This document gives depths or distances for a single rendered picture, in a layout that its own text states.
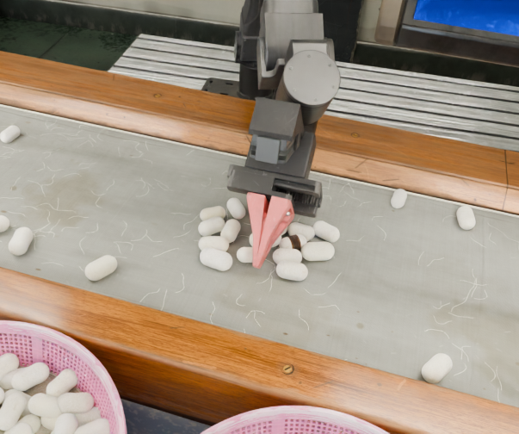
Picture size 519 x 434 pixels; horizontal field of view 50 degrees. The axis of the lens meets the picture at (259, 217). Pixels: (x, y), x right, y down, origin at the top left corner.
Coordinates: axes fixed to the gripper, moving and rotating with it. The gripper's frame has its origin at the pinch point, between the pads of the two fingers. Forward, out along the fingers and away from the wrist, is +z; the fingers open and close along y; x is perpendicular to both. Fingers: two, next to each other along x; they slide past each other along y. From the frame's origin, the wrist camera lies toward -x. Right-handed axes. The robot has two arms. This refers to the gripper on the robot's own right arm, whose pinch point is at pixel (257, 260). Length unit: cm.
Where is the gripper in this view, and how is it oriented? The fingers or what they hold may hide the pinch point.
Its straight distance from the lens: 60.8
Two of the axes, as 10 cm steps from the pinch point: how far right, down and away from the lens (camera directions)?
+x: 1.3, 2.3, 9.6
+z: -2.4, 9.5, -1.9
